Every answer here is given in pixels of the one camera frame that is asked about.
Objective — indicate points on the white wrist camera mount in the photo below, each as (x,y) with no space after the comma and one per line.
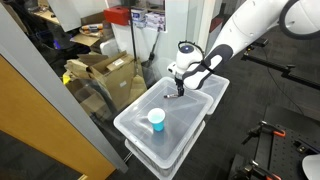
(171,68)

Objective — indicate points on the flat cardboard sheet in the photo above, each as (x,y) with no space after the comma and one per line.
(85,39)

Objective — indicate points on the large clear plastic storage bin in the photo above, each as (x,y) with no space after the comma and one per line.
(173,133)

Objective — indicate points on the blue plastic cup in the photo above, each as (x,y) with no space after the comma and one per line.
(156,120)

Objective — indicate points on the orange wood door panel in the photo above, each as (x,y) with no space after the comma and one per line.
(40,126)

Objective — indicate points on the large open cardboard box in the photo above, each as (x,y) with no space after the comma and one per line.
(113,76)

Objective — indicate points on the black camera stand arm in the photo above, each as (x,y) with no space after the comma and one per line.
(280,68)

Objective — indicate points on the white board panel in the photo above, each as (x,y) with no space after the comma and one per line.
(76,13)

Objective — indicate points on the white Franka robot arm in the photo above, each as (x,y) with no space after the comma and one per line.
(246,26)

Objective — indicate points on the black perforated workbench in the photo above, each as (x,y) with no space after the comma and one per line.
(286,150)

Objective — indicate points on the brown marker with white cap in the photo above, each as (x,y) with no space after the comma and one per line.
(170,96)

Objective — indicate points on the white printed carton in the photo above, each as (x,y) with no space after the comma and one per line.
(155,21)
(138,17)

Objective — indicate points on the red box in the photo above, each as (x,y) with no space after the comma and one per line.
(116,15)

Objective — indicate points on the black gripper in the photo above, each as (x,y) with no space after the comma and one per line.
(179,83)

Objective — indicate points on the black camera on stand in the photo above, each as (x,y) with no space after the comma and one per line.
(261,42)

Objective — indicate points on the small clear plastic storage bin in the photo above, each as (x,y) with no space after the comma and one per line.
(216,90)

